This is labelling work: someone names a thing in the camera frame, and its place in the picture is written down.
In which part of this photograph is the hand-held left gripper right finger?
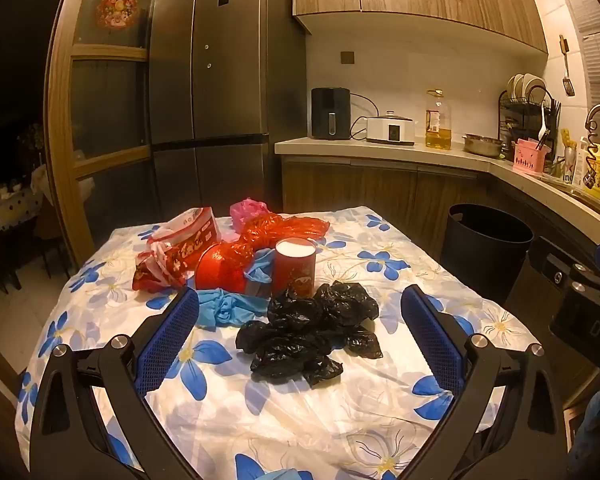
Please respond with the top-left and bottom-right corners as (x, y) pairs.
(400, 284), (569, 480)

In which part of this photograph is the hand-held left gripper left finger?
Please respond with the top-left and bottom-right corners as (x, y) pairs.
(30, 287), (201, 480)

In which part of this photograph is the blue disposable glove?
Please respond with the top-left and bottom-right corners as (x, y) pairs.
(196, 287), (272, 332)
(244, 247), (282, 297)

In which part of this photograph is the black trash bin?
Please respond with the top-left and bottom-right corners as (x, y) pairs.
(440, 203), (535, 307)

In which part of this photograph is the pink plastic bag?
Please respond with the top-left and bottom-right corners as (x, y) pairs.
(230, 198), (270, 231)

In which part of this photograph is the black plastic bag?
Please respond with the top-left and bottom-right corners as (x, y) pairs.
(314, 282), (381, 331)
(344, 326), (384, 360)
(235, 287), (345, 387)

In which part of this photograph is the yellow detergent bottle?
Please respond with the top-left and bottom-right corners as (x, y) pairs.
(585, 139), (600, 202)

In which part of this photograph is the red snack package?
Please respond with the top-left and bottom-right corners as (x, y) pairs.
(132, 206), (222, 292)

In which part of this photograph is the white bottle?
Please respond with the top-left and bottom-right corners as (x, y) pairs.
(575, 136), (591, 191)

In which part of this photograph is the blue floral tablecloth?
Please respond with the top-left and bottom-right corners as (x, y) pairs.
(15, 205), (541, 480)

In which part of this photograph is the pink utensil holder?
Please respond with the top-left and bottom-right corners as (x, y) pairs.
(511, 139), (546, 176)

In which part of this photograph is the red cylindrical canister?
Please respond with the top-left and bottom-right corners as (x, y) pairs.
(272, 238), (317, 302)

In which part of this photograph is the white ladle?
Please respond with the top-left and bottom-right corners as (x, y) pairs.
(537, 105), (551, 149)

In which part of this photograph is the red plastic bag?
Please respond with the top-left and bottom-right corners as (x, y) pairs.
(217, 213), (331, 261)

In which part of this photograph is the black dish rack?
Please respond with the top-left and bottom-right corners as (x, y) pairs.
(497, 74), (563, 161)

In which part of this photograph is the steel pot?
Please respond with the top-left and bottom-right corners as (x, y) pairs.
(461, 132), (509, 156)

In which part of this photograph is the kitchen counter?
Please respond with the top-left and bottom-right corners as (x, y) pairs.
(275, 136), (600, 411)

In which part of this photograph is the hanging metal spatula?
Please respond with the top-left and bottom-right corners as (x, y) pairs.
(559, 35), (576, 97)

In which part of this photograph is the dining table with dotted cloth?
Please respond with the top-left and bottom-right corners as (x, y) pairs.
(0, 186), (45, 266)

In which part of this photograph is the white slow cooker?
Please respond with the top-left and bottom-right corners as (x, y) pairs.
(366, 110), (416, 147)

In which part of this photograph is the cooking oil bottle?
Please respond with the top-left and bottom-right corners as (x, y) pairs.
(425, 89), (454, 150)

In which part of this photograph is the black air fryer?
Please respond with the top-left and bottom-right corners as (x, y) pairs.
(310, 86), (352, 141)

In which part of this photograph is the wooden framed glass door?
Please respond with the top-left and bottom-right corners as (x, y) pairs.
(44, 0), (188, 281)

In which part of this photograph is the steel refrigerator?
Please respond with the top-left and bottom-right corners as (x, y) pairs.
(147, 0), (311, 226)

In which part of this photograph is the red round door sticker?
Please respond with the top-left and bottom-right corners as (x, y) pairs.
(96, 0), (144, 34)

